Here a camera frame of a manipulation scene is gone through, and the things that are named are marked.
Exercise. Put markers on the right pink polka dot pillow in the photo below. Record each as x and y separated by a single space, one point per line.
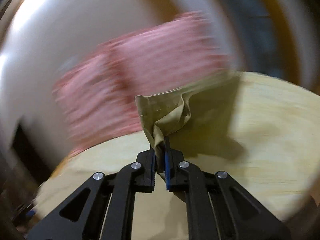
167 56

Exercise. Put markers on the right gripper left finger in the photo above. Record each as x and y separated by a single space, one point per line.
102 207

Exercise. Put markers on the beige khaki pants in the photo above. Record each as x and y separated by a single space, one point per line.
195 118

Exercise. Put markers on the pink polka dot pillow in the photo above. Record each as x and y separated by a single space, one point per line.
96 102
167 56

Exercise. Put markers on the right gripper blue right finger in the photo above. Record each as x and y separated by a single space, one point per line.
218 207

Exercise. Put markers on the wooden door frame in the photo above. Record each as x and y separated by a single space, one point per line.
279 38

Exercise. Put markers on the left pink polka dot pillow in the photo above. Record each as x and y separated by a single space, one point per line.
96 102

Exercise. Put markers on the yellow floral bed sheet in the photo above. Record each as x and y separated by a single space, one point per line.
271 149

